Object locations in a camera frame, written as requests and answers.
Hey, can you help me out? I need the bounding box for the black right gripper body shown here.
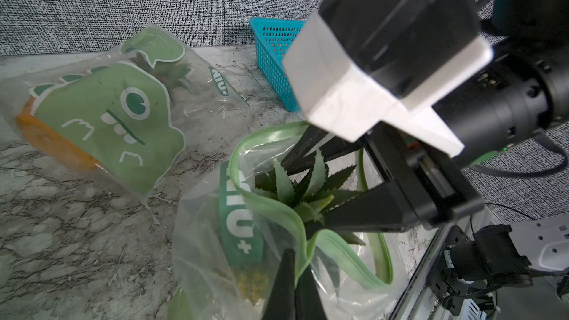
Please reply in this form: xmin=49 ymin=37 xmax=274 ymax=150
xmin=365 ymin=123 xmax=485 ymax=231

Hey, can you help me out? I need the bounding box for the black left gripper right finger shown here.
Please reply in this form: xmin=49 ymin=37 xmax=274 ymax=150
xmin=295 ymin=267 xmax=327 ymax=320

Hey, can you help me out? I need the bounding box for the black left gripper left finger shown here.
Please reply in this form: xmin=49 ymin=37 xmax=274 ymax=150
xmin=262 ymin=248 xmax=296 ymax=320

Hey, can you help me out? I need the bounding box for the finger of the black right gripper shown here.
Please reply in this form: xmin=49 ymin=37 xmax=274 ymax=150
xmin=305 ymin=182 xmax=419 ymax=233
xmin=282 ymin=125 xmax=362 ymax=173

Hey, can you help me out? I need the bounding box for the yellow pineapple with green crown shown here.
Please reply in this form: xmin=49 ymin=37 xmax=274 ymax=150
xmin=230 ymin=150 xmax=382 ymax=290

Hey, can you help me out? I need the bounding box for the clear green zip-top bag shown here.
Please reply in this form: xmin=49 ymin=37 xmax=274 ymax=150
xmin=167 ymin=122 xmax=407 ymax=319

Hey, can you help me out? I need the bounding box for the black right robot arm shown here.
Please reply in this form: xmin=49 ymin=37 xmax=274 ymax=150
xmin=282 ymin=0 xmax=568 ymax=237

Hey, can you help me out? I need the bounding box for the teal plastic basket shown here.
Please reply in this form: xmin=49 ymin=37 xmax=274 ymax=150
xmin=249 ymin=18 xmax=305 ymax=113

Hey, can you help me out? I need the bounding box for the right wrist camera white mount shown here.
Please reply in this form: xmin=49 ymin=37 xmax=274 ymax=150
xmin=282 ymin=0 xmax=493 ymax=157

